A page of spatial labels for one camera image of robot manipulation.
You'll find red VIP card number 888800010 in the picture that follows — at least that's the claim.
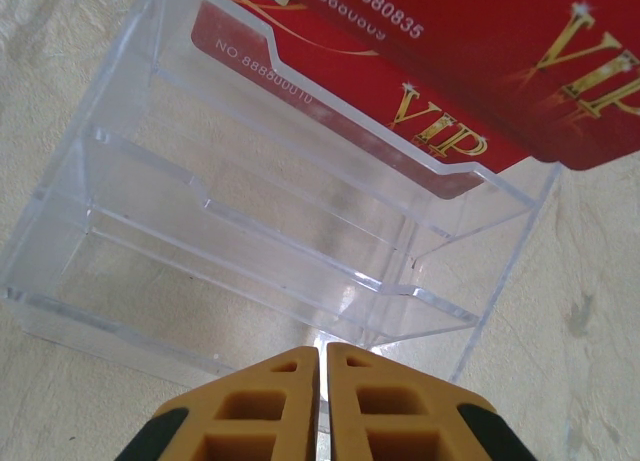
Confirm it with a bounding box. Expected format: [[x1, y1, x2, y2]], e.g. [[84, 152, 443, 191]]
[[191, 0, 490, 201]]

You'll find red VIP card number ending 835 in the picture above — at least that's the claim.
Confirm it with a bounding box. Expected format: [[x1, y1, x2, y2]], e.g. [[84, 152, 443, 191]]
[[279, 0, 640, 173]]

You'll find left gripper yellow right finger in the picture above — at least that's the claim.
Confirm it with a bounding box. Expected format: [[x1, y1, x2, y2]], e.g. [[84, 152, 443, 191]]
[[326, 340, 539, 461]]

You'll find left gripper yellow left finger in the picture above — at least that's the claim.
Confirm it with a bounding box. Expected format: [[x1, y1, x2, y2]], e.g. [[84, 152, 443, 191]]
[[113, 344, 320, 461]]

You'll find clear acrylic tiered card stand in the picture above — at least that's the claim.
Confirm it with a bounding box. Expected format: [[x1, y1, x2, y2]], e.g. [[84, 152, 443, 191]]
[[0, 0, 565, 388]]

